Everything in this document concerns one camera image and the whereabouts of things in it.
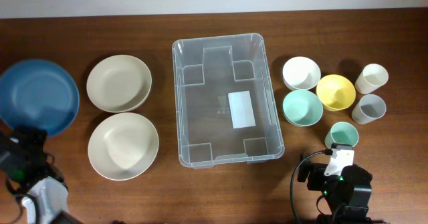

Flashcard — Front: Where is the cream cup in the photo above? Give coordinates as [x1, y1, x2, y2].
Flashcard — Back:
[355, 64, 389, 94]

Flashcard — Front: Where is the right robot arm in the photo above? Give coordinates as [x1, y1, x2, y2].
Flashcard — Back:
[290, 150, 373, 224]

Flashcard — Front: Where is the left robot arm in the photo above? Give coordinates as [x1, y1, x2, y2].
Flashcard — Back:
[1, 125, 80, 224]

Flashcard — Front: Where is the right black cable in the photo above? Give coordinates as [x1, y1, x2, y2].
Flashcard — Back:
[290, 150, 334, 224]

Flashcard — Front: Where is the mint green bowl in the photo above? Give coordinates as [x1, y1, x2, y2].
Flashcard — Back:
[282, 90, 324, 127]

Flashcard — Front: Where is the white bowl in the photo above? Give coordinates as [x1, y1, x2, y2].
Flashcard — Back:
[282, 56, 321, 91]

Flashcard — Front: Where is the grey cup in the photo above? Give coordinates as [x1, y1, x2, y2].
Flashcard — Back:
[351, 94, 387, 124]

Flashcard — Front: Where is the mint green cup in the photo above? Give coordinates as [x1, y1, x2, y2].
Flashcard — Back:
[324, 122, 359, 148]

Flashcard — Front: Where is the dark blue plate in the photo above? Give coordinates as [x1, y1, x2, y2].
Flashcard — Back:
[1, 59, 80, 136]

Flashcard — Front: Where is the beige plate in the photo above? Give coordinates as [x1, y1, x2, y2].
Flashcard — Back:
[86, 54, 152, 113]
[88, 112, 160, 181]

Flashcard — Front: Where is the yellow bowl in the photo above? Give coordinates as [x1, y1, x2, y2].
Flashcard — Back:
[316, 74, 356, 112]

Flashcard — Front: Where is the clear plastic storage bin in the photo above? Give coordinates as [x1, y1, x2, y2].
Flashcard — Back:
[172, 33, 285, 169]

